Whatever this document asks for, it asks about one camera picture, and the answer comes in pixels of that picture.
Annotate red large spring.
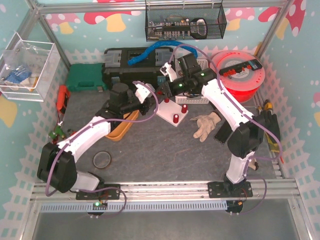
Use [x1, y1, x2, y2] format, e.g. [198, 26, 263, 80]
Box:
[181, 104, 188, 114]

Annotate beige work glove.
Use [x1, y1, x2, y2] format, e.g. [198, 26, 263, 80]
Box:
[190, 112, 221, 143]

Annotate black aluminium extrusion block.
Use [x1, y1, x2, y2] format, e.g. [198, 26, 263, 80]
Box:
[214, 121, 233, 144]

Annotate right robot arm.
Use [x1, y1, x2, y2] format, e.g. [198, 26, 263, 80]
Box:
[158, 53, 265, 185]

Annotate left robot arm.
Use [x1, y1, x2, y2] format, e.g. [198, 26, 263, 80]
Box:
[37, 81, 159, 197]

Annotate white peg base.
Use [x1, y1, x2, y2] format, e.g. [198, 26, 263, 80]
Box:
[156, 100, 189, 127]

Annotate black tool box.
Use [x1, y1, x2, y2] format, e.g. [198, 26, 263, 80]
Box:
[101, 46, 173, 90]

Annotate white plastic basket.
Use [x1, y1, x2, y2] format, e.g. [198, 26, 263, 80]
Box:
[175, 58, 209, 104]

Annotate orange plastic tray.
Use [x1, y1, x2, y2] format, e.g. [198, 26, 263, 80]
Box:
[105, 110, 139, 142]

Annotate green tool case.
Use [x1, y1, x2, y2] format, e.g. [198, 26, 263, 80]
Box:
[65, 63, 108, 92]

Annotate brown tape roll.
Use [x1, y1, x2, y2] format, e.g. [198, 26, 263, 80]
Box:
[92, 151, 112, 170]

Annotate red filament spool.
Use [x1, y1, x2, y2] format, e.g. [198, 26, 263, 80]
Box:
[212, 50, 266, 103]

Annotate orange black meter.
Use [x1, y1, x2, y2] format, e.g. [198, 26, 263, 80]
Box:
[56, 85, 71, 114]

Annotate black power strip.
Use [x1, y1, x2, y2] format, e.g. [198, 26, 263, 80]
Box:
[219, 59, 263, 77]

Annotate clear acrylic box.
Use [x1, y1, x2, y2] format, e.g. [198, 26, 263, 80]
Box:
[0, 32, 61, 102]

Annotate blue white glove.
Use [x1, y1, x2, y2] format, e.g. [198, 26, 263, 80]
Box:
[4, 66, 32, 86]

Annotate blue corrugated hose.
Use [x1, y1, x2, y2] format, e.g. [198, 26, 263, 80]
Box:
[127, 41, 198, 66]

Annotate black wire mesh basket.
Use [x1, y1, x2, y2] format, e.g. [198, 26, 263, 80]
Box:
[145, 2, 227, 42]

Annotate orange handled pliers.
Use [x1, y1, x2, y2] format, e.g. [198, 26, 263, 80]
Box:
[67, 128, 76, 137]

